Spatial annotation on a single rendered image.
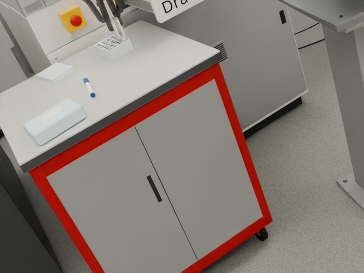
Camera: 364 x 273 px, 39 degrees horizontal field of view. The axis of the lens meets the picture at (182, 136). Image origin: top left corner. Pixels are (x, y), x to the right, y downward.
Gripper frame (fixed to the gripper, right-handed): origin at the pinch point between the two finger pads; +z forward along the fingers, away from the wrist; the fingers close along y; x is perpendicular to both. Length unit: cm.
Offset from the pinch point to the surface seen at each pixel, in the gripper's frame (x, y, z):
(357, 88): -55, 42, 34
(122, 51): -3.4, -2.6, 6.3
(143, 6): 2.2, 12.7, -1.2
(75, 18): 16.6, -6.3, -4.7
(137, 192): -33, -27, 35
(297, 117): 13, 70, 84
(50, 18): 24.4, -12.0, -6.9
